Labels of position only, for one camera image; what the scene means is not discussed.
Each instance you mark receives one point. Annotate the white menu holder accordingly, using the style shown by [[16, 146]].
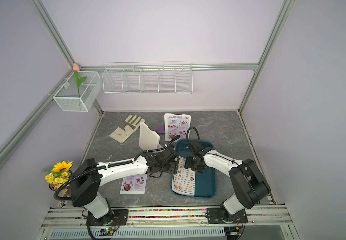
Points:
[[177, 127], [149, 139]]

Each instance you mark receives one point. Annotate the pink artificial tulip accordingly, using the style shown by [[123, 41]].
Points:
[[79, 81]]

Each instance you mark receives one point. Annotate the purple pink spoon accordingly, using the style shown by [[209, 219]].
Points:
[[160, 130]]

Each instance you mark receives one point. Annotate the yellow sunflower bouquet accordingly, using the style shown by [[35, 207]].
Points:
[[58, 174]]

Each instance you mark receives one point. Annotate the red special menu sheet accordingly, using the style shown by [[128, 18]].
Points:
[[135, 184]]

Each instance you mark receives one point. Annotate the yellow header menu sheet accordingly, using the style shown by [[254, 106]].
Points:
[[183, 182]]

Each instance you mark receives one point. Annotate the special menu in rear holder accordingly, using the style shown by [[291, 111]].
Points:
[[177, 127]]

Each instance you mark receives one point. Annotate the white wire wall rack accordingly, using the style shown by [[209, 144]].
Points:
[[148, 78]]

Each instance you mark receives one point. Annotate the teal plastic tray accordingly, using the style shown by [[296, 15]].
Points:
[[205, 184]]

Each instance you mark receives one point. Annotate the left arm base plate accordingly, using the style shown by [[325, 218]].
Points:
[[116, 217]]

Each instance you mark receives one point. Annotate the white mesh wall basket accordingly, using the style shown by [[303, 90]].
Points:
[[67, 95]]

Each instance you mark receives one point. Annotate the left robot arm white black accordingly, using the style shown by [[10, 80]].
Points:
[[82, 188]]

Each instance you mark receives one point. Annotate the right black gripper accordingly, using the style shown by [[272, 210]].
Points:
[[187, 165]]

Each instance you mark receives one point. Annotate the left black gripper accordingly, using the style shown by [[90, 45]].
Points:
[[174, 166]]

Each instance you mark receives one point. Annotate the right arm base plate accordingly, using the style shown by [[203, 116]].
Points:
[[218, 215]]

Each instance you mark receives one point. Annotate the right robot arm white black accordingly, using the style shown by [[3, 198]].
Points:
[[249, 184]]

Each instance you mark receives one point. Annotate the aluminium front rail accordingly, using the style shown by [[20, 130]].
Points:
[[157, 223]]

